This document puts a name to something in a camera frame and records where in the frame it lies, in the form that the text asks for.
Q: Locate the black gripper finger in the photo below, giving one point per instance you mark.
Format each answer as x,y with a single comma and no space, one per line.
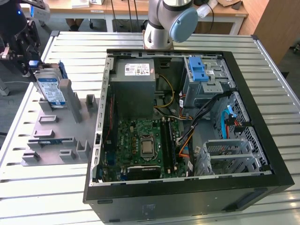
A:
17,56
32,42

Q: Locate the hard disk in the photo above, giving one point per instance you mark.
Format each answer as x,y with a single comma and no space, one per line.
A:
50,90

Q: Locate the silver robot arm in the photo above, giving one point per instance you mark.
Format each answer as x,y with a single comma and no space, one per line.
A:
157,35

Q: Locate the grey stand foot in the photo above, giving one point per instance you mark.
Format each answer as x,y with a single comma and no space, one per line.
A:
4,90

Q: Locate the white box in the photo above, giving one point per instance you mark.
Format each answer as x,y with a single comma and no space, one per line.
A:
80,3

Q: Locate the wooden desk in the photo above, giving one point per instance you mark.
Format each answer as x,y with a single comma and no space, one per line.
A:
105,7

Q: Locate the grey parts rack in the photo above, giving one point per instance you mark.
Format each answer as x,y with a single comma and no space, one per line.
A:
61,131

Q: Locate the RAM stick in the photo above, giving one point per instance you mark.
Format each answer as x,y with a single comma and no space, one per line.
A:
50,141
173,145

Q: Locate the black case fan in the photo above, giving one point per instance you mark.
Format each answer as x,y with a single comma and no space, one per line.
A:
107,122

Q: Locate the grey power supply unit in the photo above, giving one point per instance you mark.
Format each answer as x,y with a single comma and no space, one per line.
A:
131,98

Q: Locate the green motherboard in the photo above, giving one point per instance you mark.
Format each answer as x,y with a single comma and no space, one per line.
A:
131,131

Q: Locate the CPU socket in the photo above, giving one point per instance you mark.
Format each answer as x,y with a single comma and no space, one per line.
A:
148,136

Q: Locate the silver CPU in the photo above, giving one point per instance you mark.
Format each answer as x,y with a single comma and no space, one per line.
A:
147,148

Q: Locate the blue drive latch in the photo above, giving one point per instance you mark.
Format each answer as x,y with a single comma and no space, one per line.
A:
197,70

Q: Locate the black RAM slot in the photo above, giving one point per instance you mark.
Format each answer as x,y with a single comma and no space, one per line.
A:
164,145

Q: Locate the black graphics card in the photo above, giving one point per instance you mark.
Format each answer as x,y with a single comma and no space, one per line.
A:
143,173

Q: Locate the silver optical drive cage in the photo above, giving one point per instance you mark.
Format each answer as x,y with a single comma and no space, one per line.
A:
211,87

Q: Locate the brown cardboard piece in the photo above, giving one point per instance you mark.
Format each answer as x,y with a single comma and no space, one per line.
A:
229,4

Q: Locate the black PC case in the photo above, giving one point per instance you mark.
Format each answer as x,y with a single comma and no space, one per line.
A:
164,204

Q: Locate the wooden cabinet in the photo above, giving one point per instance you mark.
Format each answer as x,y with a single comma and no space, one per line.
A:
276,28

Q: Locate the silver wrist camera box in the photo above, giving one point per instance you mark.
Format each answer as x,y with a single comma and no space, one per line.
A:
41,15

